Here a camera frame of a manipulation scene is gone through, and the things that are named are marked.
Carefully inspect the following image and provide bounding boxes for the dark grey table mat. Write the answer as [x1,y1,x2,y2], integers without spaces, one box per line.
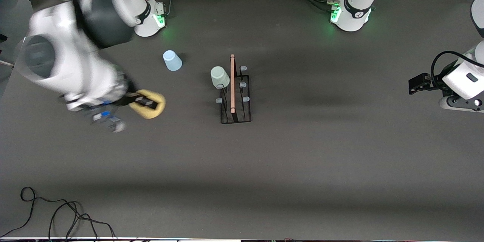
[0,0,484,239]

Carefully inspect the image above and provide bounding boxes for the yellow cup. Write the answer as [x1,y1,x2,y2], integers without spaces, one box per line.
[128,89,166,120]

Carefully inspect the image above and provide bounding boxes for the pale green cup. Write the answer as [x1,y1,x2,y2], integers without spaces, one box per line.
[210,66,231,90]

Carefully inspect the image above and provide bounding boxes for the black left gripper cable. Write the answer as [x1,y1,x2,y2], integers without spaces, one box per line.
[431,50,484,84]

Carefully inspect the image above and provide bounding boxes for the light blue cup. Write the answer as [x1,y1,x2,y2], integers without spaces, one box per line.
[163,50,183,71]

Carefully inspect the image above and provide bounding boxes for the black loose cable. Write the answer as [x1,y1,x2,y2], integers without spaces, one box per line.
[0,186,116,242]

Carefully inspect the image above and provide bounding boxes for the black wire cup holder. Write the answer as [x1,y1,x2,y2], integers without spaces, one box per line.
[215,54,253,125]

